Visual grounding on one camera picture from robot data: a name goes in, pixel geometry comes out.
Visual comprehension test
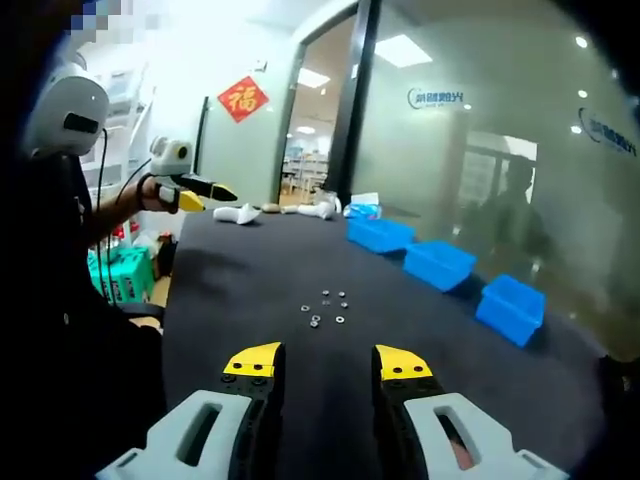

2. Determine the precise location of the white shelf rack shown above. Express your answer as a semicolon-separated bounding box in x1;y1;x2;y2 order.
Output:
79;69;154;201

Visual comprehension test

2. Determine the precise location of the green plastic crate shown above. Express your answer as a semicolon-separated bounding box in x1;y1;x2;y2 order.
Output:
87;247;156;304

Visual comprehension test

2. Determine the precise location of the red paper wall decoration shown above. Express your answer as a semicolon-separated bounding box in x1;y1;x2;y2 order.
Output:
217;75;270;124

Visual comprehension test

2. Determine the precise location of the white worn device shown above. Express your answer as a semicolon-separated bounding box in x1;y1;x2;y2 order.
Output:
22;62;111;157

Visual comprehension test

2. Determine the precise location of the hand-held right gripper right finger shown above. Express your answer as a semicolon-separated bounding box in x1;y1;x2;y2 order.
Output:
371;344;571;480

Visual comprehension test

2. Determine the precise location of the person's left hand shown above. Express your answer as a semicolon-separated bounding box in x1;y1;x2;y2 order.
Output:
137;173;181;215

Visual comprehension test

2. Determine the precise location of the tissue pack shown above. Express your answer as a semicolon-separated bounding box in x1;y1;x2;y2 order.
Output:
344;192;382;220

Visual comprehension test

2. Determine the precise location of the black door handle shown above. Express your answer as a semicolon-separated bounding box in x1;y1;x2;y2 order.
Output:
194;95;210;174

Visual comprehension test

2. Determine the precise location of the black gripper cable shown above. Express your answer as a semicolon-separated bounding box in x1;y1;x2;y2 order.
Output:
105;158;154;301

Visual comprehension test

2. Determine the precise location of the person's black clothing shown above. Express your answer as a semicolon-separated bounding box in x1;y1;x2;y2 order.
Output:
0;149;169;480

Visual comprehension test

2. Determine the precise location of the glass pitcher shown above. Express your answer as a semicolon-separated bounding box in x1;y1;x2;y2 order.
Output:
319;188;346;214

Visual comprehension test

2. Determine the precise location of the group of screws nuts washers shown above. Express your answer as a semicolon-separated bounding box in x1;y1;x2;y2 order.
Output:
299;287;350;330

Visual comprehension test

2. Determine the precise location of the black device cable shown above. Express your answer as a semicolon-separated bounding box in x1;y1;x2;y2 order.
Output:
94;128;109;299

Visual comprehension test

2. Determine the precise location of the white curved plastic object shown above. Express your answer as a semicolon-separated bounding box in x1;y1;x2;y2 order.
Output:
298;199;337;221

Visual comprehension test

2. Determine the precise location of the large white plastic object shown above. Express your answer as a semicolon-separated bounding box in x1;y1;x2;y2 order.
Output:
213;202;262;226

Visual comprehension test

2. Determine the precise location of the blue plastic bin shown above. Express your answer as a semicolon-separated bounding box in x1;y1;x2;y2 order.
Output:
403;240;478;293
347;217;417;254
475;273;546;348

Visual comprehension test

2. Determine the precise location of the black bag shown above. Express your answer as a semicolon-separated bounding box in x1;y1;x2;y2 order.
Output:
155;232;177;279

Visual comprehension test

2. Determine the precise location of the black door frame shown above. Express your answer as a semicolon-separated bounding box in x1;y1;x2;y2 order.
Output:
327;0;386;199

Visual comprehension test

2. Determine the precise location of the black chair armrest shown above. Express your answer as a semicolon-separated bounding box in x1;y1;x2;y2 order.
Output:
107;301;166;321

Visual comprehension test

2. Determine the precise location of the plastic bottles cluster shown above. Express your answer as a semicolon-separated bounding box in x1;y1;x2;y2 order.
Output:
107;219;142;251

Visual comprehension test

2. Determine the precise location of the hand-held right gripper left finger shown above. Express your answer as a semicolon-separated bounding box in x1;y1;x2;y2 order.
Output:
97;342;286;480

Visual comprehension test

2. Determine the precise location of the blue logo sticker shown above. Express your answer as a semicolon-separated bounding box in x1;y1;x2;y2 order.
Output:
578;107;639;159
407;87;465;111

